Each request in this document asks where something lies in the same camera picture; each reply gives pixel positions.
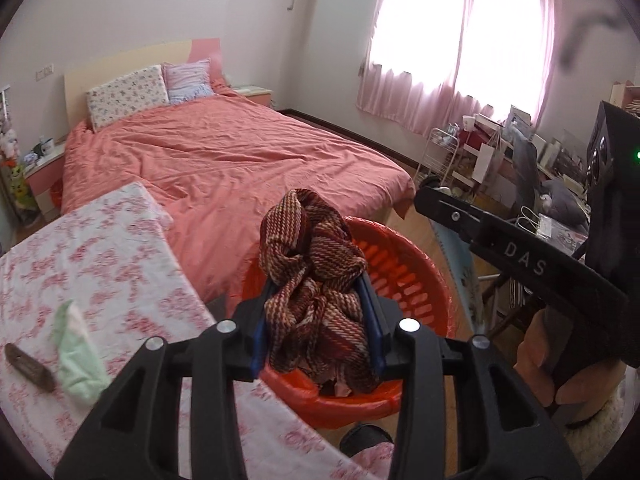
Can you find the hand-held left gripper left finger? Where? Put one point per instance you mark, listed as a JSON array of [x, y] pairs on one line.
[[257, 345]]

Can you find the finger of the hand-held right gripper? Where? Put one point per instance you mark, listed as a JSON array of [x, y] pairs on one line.
[[450, 212]]

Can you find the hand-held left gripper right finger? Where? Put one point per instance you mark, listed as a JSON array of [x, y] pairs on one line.
[[372, 330]]

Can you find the orange plastic basket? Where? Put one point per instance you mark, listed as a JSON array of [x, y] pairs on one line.
[[415, 270]]

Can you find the brown striped cloth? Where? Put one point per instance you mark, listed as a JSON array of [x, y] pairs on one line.
[[310, 270]]

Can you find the person's right hand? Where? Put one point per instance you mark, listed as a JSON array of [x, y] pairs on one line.
[[540, 355]]

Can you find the patterned board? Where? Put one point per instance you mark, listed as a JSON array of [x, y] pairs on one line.
[[460, 270]]

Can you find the cluttered desk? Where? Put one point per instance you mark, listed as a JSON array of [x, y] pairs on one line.
[[500, 152]]

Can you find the white mug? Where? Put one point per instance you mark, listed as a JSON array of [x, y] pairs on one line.
[[468, 123]]

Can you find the grey office chair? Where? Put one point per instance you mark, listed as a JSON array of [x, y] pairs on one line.
[[527, 165]]

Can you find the black shoe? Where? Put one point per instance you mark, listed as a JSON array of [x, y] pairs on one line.
[[365, 437]]

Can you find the pink curtain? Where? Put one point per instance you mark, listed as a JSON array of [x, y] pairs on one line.
[[425, 95]]

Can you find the light green cloth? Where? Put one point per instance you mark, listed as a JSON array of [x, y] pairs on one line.
[[80, 355]]

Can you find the pink floral tablecloth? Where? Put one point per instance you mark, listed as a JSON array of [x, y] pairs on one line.
[[100, 260]]

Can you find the bed with pink duvet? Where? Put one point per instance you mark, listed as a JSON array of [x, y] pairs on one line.
[[225, 160]]

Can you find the dark brown wrapper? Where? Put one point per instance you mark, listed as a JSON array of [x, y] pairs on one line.
[[30, 367]]

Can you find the red bin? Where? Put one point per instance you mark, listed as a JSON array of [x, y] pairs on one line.
[[56, 194]]

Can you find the pink striped pillow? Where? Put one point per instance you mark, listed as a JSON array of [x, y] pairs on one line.
[[187, 82]]

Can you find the pink and white nightstand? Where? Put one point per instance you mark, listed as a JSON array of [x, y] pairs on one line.
[[45, 175]]

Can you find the floral print pillow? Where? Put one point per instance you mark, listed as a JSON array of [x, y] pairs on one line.
[[127, 95]]

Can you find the green plush toy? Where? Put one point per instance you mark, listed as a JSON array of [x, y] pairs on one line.
[[21, 187]]

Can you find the plush toy display case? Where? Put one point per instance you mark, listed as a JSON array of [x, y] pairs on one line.
[[12, 150]]

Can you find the cream and pink headboard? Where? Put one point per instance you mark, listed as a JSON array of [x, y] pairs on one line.
[[115, 62]]

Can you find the wall socket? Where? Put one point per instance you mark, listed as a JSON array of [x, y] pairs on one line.
[[44, 72]]

